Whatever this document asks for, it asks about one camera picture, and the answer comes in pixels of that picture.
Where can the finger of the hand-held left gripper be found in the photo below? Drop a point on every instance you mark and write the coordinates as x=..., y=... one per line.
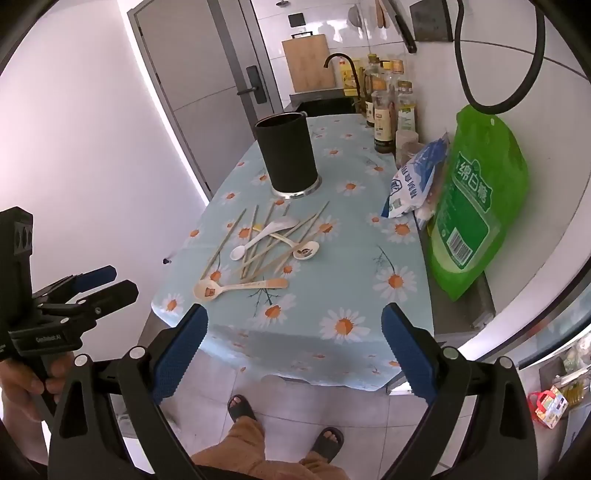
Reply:
x=117, y=293
x=99, y=275

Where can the white and blue bag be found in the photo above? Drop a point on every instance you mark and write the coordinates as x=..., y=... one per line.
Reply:
x=411, y=180

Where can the row of condiment bottles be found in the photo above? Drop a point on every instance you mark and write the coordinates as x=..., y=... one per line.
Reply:
x=383, y=120

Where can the person's left forearm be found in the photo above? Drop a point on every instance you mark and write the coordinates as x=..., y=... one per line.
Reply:
x=18, y=438

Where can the clear plastic bag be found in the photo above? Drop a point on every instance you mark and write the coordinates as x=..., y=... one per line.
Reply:
x=427, y=207

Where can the black sandal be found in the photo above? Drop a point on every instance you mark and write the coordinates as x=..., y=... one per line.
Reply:
x=325, y=443
x=242, y=408

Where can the wooden spatula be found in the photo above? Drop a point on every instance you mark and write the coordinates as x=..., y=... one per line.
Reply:
x=379, y=14

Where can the dark wall switch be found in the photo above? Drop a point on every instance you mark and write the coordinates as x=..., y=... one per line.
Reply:
x=297, y=20

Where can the brown spice jar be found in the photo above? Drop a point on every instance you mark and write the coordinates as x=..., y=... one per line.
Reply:
x=413, y=154

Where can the wooden cutting board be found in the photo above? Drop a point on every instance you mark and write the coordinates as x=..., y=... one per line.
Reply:
x=307, y=64

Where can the person's left hand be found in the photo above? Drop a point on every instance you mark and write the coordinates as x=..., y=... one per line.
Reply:
x=18, y=387

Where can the white powder jar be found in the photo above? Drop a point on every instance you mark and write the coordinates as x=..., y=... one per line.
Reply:
x=406, y=138

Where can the brown trousers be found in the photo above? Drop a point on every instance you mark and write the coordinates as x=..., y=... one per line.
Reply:
x=249, y=447

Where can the black curved faucet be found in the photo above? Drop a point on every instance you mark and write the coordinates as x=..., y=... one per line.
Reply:
x=339, y=55

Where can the bunch of wooden chopsticks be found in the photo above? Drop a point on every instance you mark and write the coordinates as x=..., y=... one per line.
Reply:
x=226, y=240

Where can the stainless steel sink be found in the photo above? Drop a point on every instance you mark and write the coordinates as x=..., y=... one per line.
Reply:
x=323, y=106

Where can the long beige printed spoon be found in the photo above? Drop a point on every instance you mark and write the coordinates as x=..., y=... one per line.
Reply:
x=205, y=290

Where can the plain white spoon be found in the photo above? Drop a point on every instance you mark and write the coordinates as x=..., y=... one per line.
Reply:
x=238, y=252

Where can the black wall socket panel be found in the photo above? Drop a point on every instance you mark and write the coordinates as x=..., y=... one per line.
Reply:
x=429, y=21

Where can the small colourful carton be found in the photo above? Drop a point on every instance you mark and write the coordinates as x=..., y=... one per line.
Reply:
x=548, y=407

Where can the light blue daisy tablecloth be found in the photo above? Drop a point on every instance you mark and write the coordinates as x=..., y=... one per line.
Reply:
x=351, y=221

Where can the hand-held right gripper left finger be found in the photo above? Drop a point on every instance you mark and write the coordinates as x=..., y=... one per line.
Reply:
x=182, y=350

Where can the yellow oil jug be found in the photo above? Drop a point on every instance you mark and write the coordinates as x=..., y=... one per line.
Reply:
x=348, y=76

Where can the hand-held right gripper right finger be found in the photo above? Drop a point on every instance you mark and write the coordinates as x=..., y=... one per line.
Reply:
x=408, y=350

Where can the green plastic bag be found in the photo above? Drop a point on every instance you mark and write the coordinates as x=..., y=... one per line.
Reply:
x=475, y=203

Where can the black cylindrical utensil holder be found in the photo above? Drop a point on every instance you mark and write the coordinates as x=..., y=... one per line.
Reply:
x=286, y=157

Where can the grey door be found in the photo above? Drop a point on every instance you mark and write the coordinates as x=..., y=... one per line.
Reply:
x=198, y=69

